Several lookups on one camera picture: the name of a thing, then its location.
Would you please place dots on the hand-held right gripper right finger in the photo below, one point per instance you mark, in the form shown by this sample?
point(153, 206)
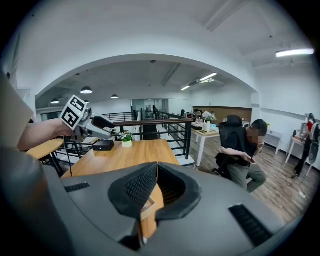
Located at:
point(212, 225)

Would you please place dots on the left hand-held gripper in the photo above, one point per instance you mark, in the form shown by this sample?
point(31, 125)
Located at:
point(73, 113)

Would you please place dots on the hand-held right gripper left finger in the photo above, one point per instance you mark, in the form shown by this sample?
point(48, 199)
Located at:
point(100, 212)

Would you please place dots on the person's left forearm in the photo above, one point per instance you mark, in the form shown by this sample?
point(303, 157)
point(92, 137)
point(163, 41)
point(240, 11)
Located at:
point(40, 135)

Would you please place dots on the black rectangular box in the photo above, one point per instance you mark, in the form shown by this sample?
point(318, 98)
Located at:
point(103, 145)

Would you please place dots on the potted flowers white pot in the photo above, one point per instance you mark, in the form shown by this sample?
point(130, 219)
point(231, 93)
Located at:
point(127, 143)

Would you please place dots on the square wooden table white legs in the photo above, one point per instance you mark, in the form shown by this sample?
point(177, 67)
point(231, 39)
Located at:
point(135, 155)

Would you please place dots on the round wooden table black base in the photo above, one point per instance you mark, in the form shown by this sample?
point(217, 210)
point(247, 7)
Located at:
point(45, 147)

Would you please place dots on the black metal railing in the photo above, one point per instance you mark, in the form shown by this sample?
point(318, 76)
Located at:
point(188, 140)

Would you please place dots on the person's grey printed shirt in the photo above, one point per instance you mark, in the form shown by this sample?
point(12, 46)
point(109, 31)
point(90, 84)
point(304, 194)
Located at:
point(12, 120)

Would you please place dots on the ceiling tube light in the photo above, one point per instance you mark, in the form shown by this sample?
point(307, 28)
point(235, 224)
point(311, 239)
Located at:
point(295, 52)
point(208, 76)
point(185, 88)

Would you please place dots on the wooden top table white legs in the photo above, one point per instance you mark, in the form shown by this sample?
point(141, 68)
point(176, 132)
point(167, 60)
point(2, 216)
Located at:
point(205, 133)

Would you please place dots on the black office chair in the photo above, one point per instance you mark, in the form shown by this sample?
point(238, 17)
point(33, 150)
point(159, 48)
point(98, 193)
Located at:
point(231, 135)

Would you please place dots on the pastel flower bouquet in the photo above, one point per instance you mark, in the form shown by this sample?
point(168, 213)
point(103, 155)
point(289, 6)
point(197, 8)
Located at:
point(208, 117)

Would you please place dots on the white desk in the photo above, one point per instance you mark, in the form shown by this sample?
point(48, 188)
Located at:
point(273, 136)

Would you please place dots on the white side table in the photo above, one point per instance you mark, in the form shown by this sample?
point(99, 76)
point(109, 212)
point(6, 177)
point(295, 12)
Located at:
point(296, 140)

